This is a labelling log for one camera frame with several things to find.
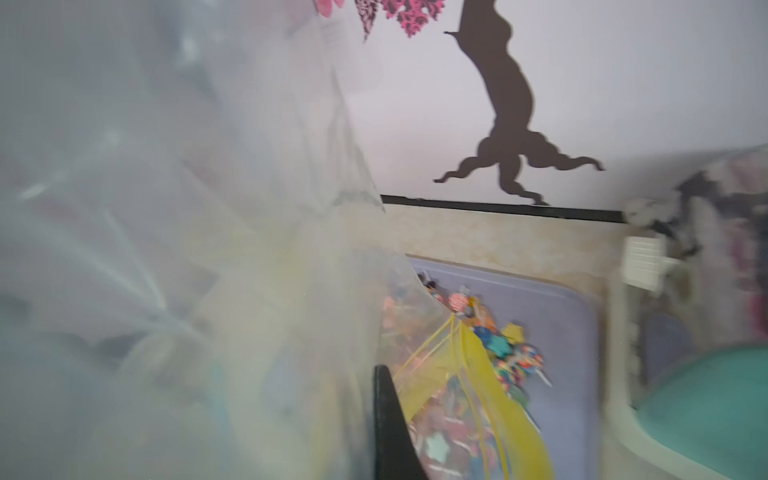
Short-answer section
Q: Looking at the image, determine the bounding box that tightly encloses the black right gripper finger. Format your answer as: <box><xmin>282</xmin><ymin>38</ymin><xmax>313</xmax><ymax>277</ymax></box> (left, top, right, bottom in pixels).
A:
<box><xmin>373</xmin><ymin>365</ymin><xmax>428</xmax><ymax>480</ymax></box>

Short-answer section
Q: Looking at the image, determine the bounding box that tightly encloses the yellow-zip candy bag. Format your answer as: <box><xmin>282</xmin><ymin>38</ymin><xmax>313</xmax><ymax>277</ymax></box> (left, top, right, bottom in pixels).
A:
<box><xmin>1</xmin><ymin>1</ymin><xmax>554</xmax><ymax>479</ymax></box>

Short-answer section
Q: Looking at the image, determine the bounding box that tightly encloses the loose candy pile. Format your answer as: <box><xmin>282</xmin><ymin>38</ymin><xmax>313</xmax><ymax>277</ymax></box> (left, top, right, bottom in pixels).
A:
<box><xmin>417</xmin><ymin>272</ymin><xmax>552</xmax><ymax>407</ymax></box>

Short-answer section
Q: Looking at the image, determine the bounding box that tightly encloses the purple plastic tray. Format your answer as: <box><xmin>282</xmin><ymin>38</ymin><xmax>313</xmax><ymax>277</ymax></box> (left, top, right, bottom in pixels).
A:
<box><xmin>411</xmin><ymin>259</ymin><xmax>600</xmax><ymax>479</ymax></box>

